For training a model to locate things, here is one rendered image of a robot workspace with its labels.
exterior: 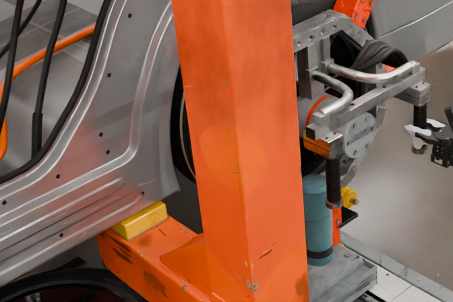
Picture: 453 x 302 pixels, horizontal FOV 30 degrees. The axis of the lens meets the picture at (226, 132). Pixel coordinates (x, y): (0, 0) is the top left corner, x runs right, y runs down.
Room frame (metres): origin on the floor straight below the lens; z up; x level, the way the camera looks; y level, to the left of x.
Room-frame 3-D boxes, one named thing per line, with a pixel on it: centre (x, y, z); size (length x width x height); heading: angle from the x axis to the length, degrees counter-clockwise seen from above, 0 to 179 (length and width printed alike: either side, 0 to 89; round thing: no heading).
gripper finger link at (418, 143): (1.93, -0.51, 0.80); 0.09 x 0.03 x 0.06; 47
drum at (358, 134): (1.98, -0.29, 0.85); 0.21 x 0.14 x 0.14; 37
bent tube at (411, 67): (2.00, -0.40, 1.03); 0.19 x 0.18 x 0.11; 37
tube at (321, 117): (1.88, -0.24, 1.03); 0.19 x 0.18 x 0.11; 37
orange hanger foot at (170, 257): (1.74, 0.17, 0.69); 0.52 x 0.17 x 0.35; 37
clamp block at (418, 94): (1.98, -0.50, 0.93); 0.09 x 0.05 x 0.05; 37
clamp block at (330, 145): (1.77, -0.23, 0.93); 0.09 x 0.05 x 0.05; 37
